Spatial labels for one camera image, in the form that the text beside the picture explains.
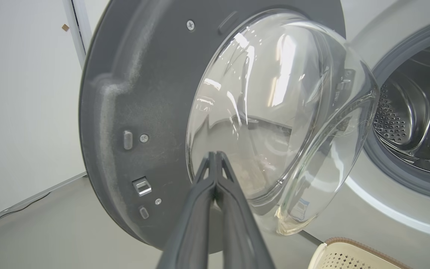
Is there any round black glass washer door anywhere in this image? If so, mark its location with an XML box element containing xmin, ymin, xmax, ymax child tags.
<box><xmin>79</xmin><ymin>0</ymin><xmax>380</xmax><ymax>251</ymax></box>

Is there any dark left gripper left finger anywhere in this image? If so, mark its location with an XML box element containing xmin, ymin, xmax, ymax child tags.
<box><xmin>157</xmin><ymin>151</ymin><xmax>217</xmax><ymax>269</ymax></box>

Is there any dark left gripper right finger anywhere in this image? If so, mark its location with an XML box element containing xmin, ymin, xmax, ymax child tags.
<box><xmin>215</xmin><ymin>151</ymin><xmax>275</xmax><ymax>269</ymax></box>

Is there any cream laundry basket brown rim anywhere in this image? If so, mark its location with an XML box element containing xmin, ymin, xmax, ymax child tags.
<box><xmin>308</xmin><ymin>237</ymin><xmax>413</xmax><ymax>269</ymax></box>

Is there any stainless steel washing machine drum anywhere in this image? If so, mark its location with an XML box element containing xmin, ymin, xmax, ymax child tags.
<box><xmin>372</xmin><ymin>37</ymin><xmax>430</xmax><ymax>176</ymax></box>

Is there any white front-load washing machine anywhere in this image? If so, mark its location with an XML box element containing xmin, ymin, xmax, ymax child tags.
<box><xmin>301</xmin><ymin>0</ymin><xmax>430</xmax><ymax>269</ymax></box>

